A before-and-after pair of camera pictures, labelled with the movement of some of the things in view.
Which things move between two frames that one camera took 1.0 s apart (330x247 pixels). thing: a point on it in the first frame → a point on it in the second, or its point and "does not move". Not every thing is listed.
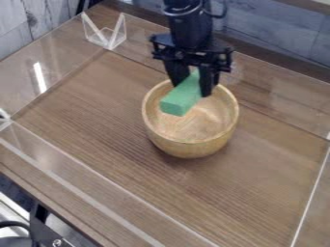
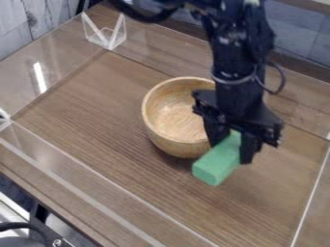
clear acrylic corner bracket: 106,38 does not move
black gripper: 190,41 → 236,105
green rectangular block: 185,95 → 216,167
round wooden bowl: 197,133 does not move
